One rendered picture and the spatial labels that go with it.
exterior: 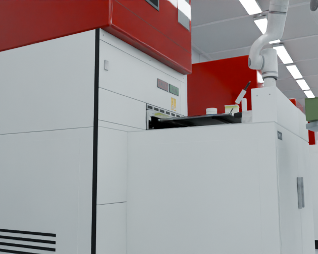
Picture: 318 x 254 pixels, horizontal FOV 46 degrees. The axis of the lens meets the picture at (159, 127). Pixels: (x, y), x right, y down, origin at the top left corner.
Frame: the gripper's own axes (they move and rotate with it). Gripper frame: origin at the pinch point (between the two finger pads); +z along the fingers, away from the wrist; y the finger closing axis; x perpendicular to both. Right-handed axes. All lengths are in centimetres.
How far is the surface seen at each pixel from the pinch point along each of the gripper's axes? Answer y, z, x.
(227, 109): -5.2, -2.0, -25.4
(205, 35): -307, -180, -156
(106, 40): 81, -19, -48
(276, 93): 57, 6, 14
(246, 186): 64, 41, 3
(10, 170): 84, 34, -96
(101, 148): 82, 26, -49
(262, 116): 58, 15, 9
